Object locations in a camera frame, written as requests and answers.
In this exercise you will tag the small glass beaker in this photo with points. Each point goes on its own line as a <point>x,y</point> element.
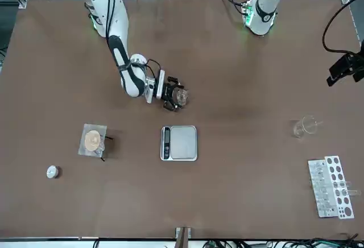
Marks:
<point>182,97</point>

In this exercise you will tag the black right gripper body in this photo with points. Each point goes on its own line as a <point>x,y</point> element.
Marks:
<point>167,91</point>

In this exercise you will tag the glass alcohol lamp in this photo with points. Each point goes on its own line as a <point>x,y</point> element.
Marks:
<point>101,149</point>

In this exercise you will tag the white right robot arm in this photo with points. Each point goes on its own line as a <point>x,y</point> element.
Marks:
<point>113,17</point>

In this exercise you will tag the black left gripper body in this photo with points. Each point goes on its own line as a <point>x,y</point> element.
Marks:
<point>359,60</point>

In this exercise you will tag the silver digital balance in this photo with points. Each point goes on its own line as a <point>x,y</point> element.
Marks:
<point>183,142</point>

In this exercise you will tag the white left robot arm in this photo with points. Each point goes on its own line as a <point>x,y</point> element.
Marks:
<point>264,14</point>

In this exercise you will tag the black tripod stand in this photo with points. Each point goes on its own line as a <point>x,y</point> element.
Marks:
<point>109,138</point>

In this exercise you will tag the glass stirring rod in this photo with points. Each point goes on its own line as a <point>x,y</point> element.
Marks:
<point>318,123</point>

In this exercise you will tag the white test tube rack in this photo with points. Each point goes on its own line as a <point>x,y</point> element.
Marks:
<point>321,191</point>

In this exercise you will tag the small white jar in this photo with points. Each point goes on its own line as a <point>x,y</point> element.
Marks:
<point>51,171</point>

